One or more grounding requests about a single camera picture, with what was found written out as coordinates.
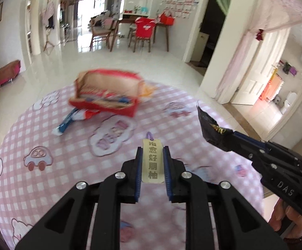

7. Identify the grey sofa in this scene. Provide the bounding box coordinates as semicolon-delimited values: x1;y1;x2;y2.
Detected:
90;9;112;26

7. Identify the wooden chair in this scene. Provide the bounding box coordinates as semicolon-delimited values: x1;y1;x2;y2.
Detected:
90;18;119;49
128;17;157;54

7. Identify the red upholstered bench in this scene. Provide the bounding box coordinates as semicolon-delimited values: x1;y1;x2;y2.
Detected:
0;60;21;97

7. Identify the white toilet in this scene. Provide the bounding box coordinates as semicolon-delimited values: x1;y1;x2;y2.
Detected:
280;91;297;114

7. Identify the orange plastic stool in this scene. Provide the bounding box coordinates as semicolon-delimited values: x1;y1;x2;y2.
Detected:
257;75;281;102

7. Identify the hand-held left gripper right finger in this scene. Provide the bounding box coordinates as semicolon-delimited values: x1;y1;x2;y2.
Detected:
163;146;289;250

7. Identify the pink checked tablecloth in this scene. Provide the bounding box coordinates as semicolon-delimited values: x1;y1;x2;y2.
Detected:
0;82;267;250

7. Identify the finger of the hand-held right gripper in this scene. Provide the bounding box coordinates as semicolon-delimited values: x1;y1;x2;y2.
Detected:
225;138;267;163
231;131;273;153

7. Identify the coat stand with clothes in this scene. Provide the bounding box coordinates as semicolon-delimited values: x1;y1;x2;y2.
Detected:
40;0;56;53

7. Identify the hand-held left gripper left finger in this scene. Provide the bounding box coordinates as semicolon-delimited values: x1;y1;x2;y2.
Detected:
15;146;144;250

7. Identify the orange yellow wrapper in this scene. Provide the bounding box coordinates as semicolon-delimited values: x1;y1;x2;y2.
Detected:
139;81;158;99

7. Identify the white panel door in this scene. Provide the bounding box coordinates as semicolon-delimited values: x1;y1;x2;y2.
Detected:
230;29;290;105

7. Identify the red chair cover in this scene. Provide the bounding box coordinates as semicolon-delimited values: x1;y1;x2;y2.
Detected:
135;17;157;39

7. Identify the white low cabinet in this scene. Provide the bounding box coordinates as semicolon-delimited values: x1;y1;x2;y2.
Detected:
196;31;210;63

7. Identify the person's right hand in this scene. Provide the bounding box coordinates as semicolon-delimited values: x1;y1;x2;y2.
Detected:
268;196;295;232

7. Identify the black foil wrapper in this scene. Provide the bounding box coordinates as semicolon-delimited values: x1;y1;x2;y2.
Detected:
196;104;235;153

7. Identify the pink lace curtain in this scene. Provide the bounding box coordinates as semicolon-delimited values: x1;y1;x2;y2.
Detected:
215;0;302;102

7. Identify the yellow paper tag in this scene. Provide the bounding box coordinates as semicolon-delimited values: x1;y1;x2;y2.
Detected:
141;131;165;184

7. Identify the blue white plastic packet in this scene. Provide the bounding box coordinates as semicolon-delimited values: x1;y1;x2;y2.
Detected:
51;107;102;136

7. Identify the wooden dining table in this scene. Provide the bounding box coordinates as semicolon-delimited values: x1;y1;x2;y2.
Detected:
109;16;176;53

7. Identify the group of wall certificates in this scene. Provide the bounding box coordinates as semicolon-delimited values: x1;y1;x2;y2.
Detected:
161;0;199;19

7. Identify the red cardboard box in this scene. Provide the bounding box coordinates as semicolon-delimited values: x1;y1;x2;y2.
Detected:
69;68;144;118

